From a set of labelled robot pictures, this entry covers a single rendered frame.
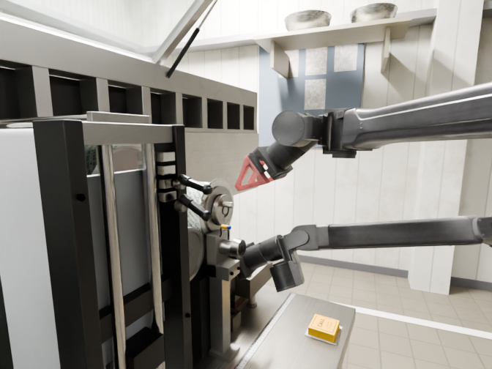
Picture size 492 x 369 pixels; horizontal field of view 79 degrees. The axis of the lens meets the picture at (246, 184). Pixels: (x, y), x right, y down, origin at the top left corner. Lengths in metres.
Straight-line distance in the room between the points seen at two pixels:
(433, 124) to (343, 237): 0.39
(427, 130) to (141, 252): 0.37
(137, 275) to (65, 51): 0.60
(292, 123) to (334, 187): 2.81
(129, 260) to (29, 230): 0.21
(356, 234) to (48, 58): 0.79
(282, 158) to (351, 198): 2.75
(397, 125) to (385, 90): 2.86
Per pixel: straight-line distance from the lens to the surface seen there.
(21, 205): 0.58
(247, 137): 1.53
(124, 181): 0.38
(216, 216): 0.69
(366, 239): 0.70
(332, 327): 0.90
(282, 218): 3.47
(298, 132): 0.49
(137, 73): 1.00
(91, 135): 0.32
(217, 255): 0.69
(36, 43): 0.84
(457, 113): 0.35
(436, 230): 0.72
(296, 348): 0.86
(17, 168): 0.57
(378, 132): 0.44
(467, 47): 3.16
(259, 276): 0.92
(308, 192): 3.33
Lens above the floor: 1.43
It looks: 9 degrees down
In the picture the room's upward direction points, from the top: straight up
